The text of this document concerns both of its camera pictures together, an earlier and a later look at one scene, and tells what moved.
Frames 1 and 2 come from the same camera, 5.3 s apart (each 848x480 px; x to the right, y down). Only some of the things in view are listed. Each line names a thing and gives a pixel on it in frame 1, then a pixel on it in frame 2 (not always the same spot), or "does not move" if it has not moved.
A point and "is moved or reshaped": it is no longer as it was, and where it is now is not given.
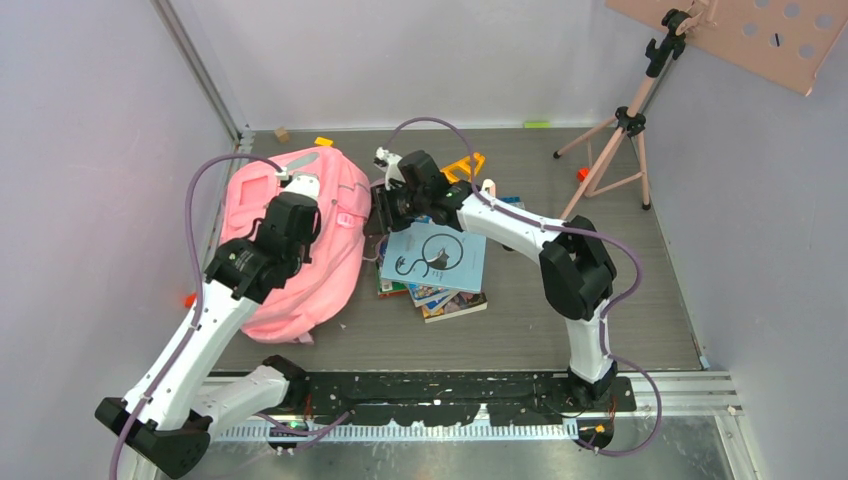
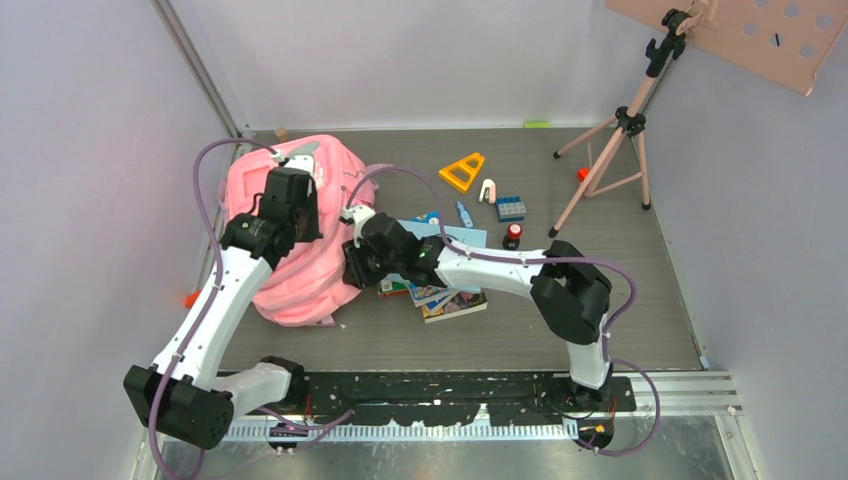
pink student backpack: x=295 y=311 is moved or reshaped
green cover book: x=389 y=288 does not move
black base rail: x=441 y=397 does not move
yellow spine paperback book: x=436 y=307 does not move
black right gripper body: x=398 y=208 -> x=369 y=266
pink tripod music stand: x=790 y=41 does not move
